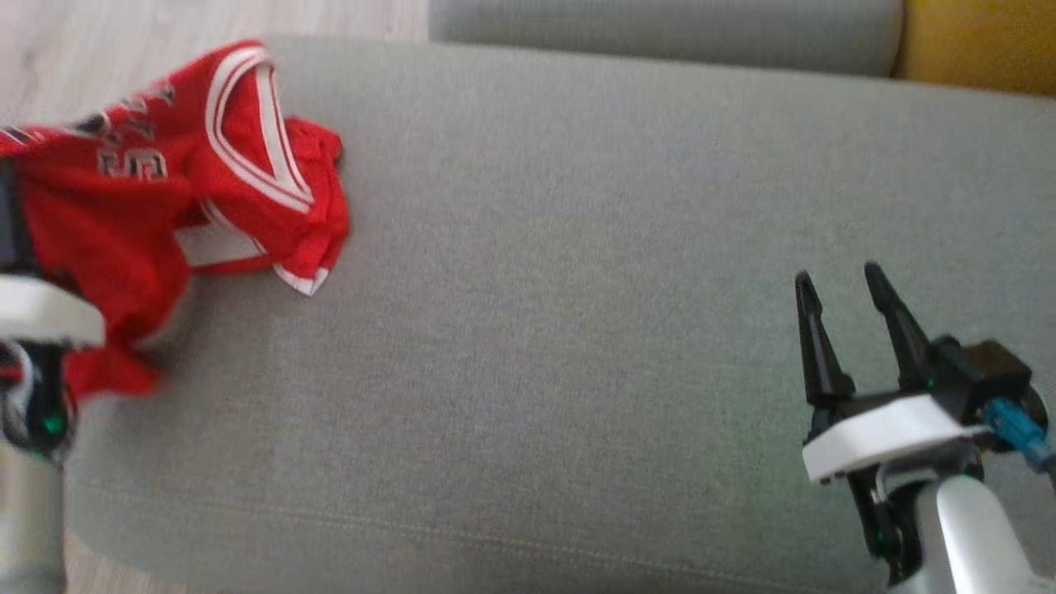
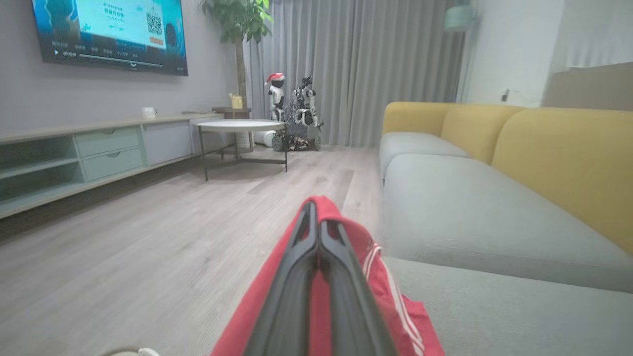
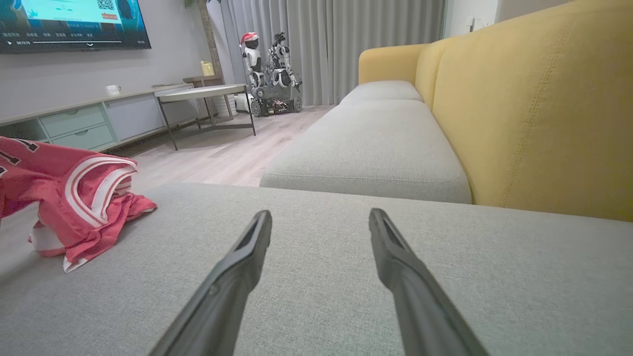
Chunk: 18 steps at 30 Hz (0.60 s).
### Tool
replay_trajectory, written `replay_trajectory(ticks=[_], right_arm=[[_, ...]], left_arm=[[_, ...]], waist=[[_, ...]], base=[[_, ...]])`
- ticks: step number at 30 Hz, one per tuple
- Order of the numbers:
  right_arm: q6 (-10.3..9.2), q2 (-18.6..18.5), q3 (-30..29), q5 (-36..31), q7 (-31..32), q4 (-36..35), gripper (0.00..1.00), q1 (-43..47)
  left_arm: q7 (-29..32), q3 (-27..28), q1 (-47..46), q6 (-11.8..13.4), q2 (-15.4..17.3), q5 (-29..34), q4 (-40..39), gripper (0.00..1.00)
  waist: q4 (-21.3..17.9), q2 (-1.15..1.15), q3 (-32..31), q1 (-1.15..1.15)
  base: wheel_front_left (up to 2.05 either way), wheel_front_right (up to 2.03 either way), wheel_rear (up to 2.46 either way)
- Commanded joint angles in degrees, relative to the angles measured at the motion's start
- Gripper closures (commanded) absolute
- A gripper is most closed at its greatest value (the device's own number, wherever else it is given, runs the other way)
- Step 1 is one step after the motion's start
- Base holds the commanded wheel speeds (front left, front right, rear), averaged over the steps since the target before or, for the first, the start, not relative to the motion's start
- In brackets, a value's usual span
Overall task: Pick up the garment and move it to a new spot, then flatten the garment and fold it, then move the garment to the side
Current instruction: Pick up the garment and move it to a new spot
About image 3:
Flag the yellow sofa backrest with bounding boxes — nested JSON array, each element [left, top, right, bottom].
[[358, 0, 633, 222]]

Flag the wooden side stand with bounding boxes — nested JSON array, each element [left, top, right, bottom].
[[182, 74, 233, 119]]

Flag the indoor plant trunk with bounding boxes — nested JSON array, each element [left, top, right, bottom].
[[184, 0, 224, 82]]

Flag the white humanoid display robot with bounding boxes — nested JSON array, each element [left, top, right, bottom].
[[240, 40, 266, 90]]

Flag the white black display robot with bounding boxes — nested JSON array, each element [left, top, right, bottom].
[[267, 32, 303, 89]]

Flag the pale green TV cabinet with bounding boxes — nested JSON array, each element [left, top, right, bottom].
[[0, 82, 204, 154]]

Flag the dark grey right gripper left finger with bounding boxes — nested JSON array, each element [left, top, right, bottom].
[[148, 210, 273, 356]]

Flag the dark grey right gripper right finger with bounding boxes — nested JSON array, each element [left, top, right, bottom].
[[369, 208, 490, 356]]

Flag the white floor box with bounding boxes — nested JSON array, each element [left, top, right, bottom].
[[233, 93, 254, 115]]

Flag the wall-mounted flat television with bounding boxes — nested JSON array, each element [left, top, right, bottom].
[[0, 0, 152, 54]]

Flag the red basketball jersey white trim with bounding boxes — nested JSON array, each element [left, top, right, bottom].
[[0, 136, 139, 233]]

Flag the grey coffee table black legs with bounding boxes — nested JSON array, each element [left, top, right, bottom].
[[154, 84, 257, 151]]

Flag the grey pleated curtain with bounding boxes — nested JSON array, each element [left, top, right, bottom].
[[220, 0, 447, 107]]

